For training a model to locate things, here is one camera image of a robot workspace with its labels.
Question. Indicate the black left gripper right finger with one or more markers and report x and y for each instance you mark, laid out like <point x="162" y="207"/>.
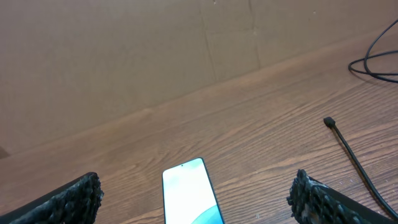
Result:
<point x="314" y="202"/>

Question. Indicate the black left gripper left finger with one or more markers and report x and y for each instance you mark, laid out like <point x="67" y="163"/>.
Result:
<point x="75" y="202"/>

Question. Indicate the Samsung Galaxy smartphone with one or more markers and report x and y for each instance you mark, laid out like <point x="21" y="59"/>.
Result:
<point x="188" y="195"/>

